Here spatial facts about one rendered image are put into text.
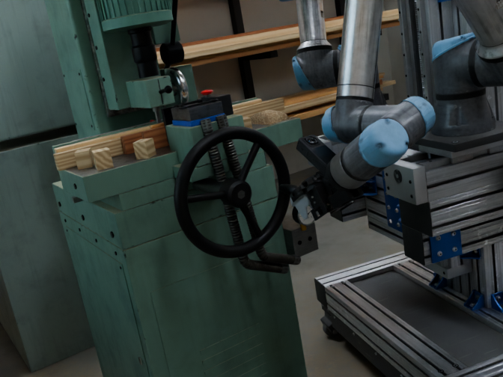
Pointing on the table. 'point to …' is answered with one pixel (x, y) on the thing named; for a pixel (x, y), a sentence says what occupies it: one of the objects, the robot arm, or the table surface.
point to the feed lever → (174, 55)
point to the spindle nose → (144, 51)
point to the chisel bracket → (149, 92)
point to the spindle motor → (133, 14)
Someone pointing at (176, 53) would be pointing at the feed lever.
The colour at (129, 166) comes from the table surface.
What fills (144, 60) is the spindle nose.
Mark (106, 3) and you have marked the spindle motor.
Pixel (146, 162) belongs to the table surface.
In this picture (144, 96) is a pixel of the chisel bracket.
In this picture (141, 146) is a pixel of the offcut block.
